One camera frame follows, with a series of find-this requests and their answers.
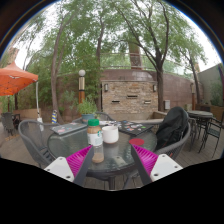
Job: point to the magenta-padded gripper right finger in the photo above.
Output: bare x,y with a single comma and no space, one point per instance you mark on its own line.
165,166

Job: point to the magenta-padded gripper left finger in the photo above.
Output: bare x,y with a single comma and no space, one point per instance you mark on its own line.
61,168

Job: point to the green-capped brown drink bottle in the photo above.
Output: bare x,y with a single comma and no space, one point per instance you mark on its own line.
95,138

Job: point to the flat round red coaster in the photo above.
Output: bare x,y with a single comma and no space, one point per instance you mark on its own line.
136,142

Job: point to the black jacket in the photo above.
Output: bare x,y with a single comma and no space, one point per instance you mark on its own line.
171,128

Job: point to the grey laptop with stickers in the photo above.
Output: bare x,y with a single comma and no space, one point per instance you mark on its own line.
68,128

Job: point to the black laptop with stickers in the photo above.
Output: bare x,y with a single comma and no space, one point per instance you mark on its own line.
135,128

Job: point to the white ceramic mug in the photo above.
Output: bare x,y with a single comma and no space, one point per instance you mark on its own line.
110,135

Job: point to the black metal chair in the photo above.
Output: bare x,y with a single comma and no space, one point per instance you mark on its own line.
213,128

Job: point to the white paper sheets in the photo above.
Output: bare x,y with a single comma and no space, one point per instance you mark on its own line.
105,122

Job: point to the round grey patio table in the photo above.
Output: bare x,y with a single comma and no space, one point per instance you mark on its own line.
200,114

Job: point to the green plant in blue pot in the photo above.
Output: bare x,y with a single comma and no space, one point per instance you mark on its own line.
87,110

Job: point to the dark patio chair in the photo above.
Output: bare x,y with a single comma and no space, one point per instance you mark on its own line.
7,121

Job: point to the dark-trunked tree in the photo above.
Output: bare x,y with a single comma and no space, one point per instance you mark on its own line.
160,90

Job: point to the slender leaning tree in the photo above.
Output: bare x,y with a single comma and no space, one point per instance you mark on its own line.
54,83

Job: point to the orange patio umbrella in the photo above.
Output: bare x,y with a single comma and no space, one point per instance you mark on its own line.
15,80

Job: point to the blue yellow striped post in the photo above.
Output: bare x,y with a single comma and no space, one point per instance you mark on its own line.
54,117

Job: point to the globe-topped lamp post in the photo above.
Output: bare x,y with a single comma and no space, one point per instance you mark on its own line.
81,85

